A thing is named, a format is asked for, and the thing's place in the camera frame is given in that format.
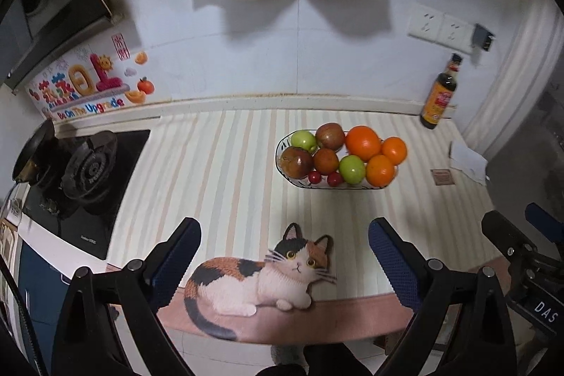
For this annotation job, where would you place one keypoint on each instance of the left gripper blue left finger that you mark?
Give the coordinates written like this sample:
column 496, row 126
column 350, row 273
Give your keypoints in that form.
column 169, row 260

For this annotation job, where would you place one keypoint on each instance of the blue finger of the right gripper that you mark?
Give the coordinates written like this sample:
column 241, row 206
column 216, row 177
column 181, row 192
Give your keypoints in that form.
column 505, row 236
column 545, row 223

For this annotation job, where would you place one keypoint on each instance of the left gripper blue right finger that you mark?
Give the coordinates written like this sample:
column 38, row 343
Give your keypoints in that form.
column 402, row 263

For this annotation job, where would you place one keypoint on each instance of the orange front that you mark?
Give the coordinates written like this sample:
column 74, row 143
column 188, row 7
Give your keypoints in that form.
column 380, row 171

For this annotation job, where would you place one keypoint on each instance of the green apple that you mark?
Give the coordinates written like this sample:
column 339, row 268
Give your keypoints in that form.
column 305, row 140
column 352, row 169

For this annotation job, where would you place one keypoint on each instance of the cherry tomato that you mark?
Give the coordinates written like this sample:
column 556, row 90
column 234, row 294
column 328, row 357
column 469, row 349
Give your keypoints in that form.
column 314, row 177
column 334, row 179

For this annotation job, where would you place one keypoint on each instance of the large orange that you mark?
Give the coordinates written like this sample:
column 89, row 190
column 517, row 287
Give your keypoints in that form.
column 364, row 142

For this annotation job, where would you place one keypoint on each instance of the brown round fruit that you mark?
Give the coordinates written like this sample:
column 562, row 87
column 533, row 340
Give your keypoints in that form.
column 326, row 161

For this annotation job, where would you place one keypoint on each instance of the red yellow apple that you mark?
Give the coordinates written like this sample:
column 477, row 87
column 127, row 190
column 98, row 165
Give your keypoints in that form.
column 330, row 136

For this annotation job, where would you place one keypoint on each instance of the dark red apple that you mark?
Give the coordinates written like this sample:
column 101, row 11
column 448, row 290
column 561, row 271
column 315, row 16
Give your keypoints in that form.
column 295, row 163

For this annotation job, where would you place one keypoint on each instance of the frosted glass sliding door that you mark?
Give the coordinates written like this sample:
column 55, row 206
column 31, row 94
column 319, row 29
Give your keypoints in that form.
column 526, row 163

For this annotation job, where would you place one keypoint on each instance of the small brown card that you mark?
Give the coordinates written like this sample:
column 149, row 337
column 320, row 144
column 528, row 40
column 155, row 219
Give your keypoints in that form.
column 442, row 177

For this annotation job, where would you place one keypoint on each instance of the striped cat print table mat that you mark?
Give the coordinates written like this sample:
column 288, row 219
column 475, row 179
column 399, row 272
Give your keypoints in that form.
column 219, row 167

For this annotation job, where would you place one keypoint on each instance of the black gas stove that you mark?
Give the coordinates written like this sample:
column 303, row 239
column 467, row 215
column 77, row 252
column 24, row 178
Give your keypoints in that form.
column 78, row 197

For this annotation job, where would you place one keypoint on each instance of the dark soy sauce bottle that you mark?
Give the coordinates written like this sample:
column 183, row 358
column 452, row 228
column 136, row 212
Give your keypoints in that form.
column 441, row 93

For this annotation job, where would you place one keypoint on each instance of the small black frying pan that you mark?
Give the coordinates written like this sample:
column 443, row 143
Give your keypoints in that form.
column 34, row 155

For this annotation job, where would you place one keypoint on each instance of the white floral oval plate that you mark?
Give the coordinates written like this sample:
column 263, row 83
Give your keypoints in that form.
column 304, row 183

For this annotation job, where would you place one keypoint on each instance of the black plug adapter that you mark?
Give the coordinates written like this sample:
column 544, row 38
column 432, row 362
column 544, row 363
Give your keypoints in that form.
column 482, row 38

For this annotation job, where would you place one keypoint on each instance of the black range hood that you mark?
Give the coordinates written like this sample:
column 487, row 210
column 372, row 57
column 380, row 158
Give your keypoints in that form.
column 36, row 32

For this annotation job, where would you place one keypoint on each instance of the colourful wall sticker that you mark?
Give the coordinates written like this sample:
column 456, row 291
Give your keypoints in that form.
column 106, row 74

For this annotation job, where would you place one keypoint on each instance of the white wall socket right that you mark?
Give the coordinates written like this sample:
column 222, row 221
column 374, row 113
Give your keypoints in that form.
column 455, row 34

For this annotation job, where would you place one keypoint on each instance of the white wall socket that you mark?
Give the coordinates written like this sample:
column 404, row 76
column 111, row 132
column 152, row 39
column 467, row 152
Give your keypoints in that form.
column 455, row 34
column 424, row 23

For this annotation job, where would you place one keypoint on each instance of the white wall socket left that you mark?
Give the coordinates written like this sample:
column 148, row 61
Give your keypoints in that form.
column 424, row 23

